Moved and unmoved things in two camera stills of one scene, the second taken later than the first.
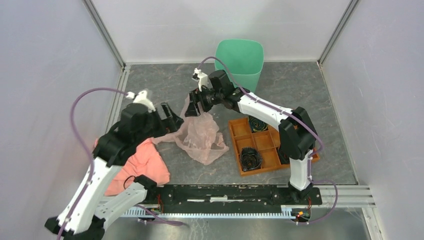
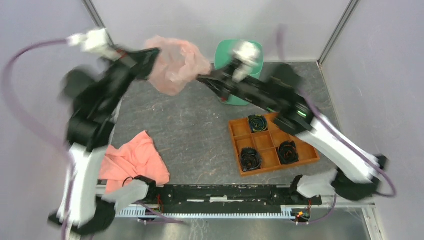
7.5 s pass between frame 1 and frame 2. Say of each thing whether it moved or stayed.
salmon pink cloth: stayed
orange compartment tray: stayed
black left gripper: moved
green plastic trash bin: stayed
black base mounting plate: stayed
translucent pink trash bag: moved
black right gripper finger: moved
